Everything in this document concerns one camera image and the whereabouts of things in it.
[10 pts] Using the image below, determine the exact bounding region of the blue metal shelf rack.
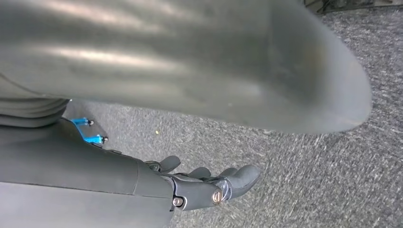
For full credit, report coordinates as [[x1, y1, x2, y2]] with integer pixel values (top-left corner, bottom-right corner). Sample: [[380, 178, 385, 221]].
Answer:
[[69, 117, 109, 145]]

